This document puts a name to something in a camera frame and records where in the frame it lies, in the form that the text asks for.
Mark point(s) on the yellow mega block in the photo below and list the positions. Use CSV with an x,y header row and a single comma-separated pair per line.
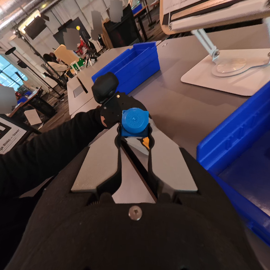
x,y
145,141

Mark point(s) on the large black display screen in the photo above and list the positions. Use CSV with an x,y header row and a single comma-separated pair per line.
x,y
85,31

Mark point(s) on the person's left forearm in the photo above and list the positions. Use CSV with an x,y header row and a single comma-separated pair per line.
x,y
42,151

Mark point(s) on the framed marker sign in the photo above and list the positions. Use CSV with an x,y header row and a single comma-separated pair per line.
x,y
12,137

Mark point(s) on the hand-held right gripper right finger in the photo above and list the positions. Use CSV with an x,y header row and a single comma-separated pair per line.
x,y
173,166

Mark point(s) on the large window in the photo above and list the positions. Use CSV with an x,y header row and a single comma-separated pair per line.
x,y
10,69

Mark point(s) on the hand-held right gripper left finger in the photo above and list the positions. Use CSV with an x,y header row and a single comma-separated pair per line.
x,y
97,166

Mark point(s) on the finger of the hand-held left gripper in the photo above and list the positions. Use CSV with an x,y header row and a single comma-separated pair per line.
x,y
135,145
152,122

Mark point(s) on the printed instruction sheet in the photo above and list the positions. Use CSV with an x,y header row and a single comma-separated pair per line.
x,y
179,5

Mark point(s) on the white stand with instruction sheet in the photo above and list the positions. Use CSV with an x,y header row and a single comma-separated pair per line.
x,y
232,80

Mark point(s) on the black tripod stand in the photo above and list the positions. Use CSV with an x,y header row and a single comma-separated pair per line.
x,y
10,50

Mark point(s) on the black hanging monitor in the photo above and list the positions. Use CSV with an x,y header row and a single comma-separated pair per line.
x,y
34,28

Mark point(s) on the black mesh office chair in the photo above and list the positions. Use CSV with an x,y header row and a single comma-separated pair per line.
x,y
122,31

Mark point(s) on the blue mega block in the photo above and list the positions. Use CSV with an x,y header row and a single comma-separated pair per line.
x,y
135,122

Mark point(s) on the blue plastic storage bin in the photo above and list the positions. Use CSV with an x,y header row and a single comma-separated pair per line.
x,y
138,8
130,69
232,130

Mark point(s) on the pale wooden curved board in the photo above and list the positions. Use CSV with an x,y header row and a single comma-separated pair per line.
x,y
65,56

